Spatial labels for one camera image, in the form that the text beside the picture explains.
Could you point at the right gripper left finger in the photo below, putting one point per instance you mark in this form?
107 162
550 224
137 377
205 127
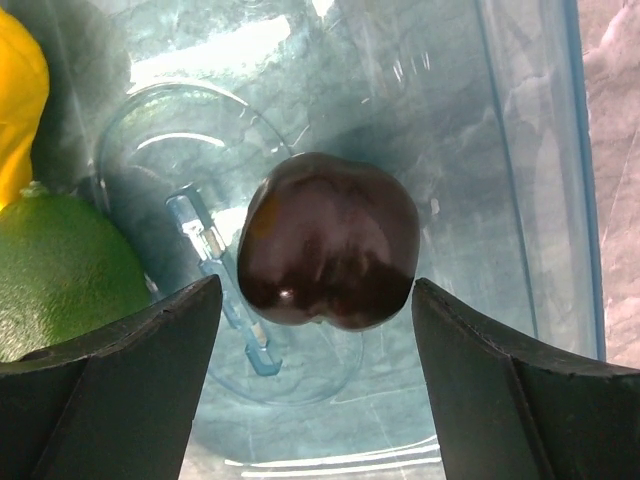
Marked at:
116 403

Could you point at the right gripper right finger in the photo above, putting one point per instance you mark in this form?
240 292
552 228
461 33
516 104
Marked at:
508 406

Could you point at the green lime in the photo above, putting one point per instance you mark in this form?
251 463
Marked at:
65 270

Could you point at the dark brown plum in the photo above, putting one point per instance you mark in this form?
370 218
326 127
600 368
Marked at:
331 239

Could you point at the yellow pear-shaped gourd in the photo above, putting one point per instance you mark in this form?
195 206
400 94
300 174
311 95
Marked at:
25 87

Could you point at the teal plastic tray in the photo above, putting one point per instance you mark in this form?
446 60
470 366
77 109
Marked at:
168 115

